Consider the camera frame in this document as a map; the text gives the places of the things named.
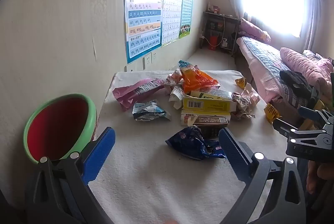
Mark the red bucket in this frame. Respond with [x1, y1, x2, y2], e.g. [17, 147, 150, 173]
[208, 34, 219, 51]

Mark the white table wall poster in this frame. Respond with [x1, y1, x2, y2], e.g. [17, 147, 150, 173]
[161, 0, 183, 47]

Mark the dark blue floral wrapper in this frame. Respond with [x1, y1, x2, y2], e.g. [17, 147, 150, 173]
[165, 125, 226, 160]

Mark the orange snack wrapper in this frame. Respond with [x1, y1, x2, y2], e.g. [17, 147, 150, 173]
[179, 60, 219, 93]

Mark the green red plastic bin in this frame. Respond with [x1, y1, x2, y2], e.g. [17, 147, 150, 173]
[23, 94, 97, 164]

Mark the green chart wall poster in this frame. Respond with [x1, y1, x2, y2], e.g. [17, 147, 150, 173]
[179, 0, 194, 39]

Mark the silver blue snack wrapper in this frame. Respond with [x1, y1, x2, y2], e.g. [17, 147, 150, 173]
[132, 100, 171, 121]

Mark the person's right hand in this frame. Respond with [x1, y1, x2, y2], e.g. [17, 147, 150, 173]
[306, 161, 334, 195]

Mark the black cloth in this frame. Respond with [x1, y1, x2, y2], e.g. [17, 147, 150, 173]
[280, 70, 314, 99]

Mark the pink folded blanket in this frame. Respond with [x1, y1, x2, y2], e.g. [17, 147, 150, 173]
[280, 47, 334, 107]

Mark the pink quilted bedsheet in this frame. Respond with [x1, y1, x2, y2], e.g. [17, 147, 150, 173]
[247, 56, 283, 103]

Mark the brown cardboard box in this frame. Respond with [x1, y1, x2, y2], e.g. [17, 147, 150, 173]
[181, 109, 231, 136]

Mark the blue letter wall poster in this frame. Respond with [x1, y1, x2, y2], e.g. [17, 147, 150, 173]
[125, 0, 165, 64]

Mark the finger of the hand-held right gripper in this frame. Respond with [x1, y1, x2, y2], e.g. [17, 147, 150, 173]
[297, 105, 334, 126]
[272, 118, 329, 141]

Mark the crumpled silver wrapper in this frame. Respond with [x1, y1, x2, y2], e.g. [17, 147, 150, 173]
[232, 83, 261, 120]

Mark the pink floral pillow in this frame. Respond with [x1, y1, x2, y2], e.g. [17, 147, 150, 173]
[239, 18, 272, 43]

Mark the pale yellow box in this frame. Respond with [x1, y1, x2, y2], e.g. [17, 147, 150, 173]
[190, 87, 233, 101]

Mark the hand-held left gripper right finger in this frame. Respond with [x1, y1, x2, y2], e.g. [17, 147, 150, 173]
[219, 127, 306, 224]

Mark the black metal shelf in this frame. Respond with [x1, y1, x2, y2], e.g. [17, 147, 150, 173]
[200, 11, 242, 54]

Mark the yellow cardboard box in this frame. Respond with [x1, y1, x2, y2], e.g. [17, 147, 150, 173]
[183, 95, 237, 116]

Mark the pink white crumpled wrapper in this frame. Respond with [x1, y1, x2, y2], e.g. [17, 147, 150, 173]
[164, 69, 184, 95]

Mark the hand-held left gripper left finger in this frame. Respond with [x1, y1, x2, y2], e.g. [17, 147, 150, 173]
[25, 127, 116, 224]

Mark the pink plastic wrapper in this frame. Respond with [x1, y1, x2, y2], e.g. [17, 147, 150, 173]
[112, 78, 165, 112]

